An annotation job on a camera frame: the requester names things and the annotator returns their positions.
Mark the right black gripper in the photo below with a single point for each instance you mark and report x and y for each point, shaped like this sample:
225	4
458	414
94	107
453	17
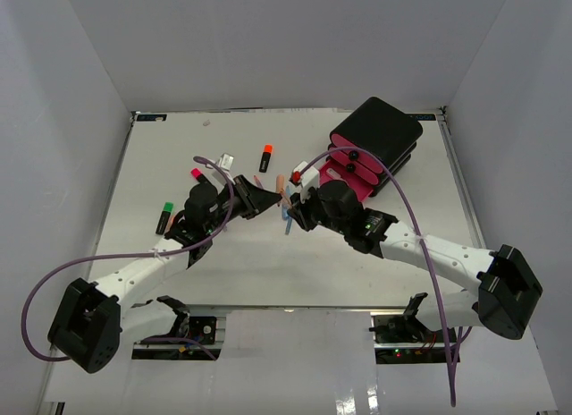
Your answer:
299	210

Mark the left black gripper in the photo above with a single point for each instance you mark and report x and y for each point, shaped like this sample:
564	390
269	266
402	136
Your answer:
253	199

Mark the orange translucent correction pen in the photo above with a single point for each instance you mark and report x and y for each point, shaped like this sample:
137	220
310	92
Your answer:
280	184

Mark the black pink drawer organizer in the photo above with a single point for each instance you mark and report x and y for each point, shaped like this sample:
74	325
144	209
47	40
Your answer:
373	137

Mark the pink translucent correction pen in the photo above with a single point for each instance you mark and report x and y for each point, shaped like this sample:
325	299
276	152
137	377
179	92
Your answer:
333	174

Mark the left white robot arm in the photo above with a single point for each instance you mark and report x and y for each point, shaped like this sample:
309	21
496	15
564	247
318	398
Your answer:
88	323

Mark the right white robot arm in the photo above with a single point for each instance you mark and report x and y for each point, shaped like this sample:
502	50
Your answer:
499	290

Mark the blue slim highlighter pen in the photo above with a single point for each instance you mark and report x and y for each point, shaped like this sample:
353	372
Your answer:
288	227

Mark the orange cap black highlighter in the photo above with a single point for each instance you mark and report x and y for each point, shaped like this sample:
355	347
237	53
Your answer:
265	158

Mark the pink cap black highlighter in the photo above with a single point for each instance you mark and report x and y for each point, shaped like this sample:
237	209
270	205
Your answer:
199	177

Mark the green cap black highlighter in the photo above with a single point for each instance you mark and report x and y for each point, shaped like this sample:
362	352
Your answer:
165	218

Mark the dark blue table label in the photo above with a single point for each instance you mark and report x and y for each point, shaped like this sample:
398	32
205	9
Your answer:
151	117

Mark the right dark table label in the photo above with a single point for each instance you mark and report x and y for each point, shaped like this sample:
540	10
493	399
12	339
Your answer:
423	117

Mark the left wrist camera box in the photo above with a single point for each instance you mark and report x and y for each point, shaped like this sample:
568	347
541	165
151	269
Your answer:
224	163

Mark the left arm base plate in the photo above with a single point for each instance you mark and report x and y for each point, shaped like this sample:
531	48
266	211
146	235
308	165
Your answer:
174	329

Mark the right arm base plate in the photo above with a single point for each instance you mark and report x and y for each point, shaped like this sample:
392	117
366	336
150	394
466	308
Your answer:
393	328

